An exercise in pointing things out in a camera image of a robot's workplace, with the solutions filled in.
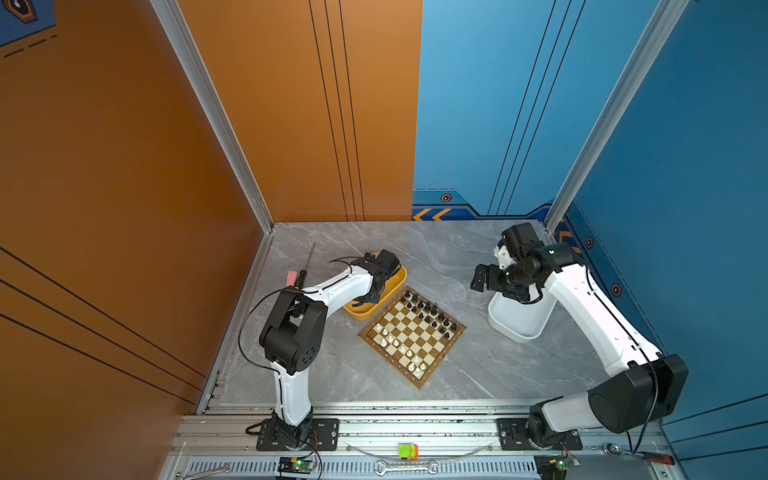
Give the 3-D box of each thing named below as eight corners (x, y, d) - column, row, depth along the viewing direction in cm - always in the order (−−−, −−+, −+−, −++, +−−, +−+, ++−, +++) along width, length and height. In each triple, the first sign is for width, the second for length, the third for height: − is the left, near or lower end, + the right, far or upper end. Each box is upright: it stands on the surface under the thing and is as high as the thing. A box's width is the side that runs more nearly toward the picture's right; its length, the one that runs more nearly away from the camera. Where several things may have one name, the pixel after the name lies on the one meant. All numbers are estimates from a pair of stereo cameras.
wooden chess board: (359, 335, 92) (358, 332, 90) (408, 287, 103) (408, 284, 102) (419, 390, 82) (419, 388, 80) (466, 330, 93) (467, 327, 91)
